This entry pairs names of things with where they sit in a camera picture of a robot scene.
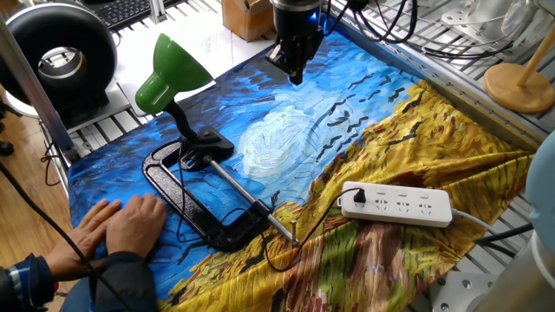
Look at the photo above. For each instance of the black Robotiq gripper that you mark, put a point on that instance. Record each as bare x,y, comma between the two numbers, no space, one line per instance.
297,30

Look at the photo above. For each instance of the green desk lamp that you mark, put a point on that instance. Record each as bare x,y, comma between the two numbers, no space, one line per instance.
173,73

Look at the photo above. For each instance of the black metal C-clamp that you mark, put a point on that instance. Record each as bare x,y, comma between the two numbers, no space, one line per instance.
173,190

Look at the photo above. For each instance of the left forearm blue cuff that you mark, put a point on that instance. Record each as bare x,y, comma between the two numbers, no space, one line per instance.
26,281

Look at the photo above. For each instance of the right forearm dark sleeve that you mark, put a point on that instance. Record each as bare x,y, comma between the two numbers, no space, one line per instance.
126,284

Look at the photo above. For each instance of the person's right hand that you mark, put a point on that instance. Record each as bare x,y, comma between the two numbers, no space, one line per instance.
134,225

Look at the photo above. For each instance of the person's left hand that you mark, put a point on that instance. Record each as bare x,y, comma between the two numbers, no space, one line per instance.
78,247

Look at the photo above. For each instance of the brown cardboard box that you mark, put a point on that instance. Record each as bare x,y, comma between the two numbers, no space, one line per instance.
247,19

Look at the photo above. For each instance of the blue yellow painting cloth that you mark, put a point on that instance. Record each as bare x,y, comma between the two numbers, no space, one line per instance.
303,138

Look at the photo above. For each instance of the white foam board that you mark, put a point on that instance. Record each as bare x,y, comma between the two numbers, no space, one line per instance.
208,43

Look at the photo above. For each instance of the short aluminium profile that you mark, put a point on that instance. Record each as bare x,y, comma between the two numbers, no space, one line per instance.
158,11

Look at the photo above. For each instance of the white power strip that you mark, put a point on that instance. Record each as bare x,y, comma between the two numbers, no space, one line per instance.
396,203

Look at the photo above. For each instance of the black keyboard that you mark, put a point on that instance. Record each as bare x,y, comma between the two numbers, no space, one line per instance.
126,11

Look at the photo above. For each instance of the wooden stand with rod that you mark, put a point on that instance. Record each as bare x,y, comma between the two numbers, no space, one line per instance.
516,89

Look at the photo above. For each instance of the silver robot mounting plate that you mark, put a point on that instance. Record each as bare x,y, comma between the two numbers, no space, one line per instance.
459,290

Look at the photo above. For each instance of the dark shoe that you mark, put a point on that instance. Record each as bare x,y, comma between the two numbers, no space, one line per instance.
5,148

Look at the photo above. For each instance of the aluminium table frame rail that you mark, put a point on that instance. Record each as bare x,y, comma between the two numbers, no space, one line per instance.
433,78

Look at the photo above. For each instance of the silver metal bracket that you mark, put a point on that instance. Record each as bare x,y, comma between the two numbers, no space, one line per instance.
472,17

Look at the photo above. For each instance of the aluminium frame post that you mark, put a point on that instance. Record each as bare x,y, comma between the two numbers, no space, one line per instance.
34,91

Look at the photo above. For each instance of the black round duct fan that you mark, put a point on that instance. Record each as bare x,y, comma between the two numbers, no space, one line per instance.
26,39

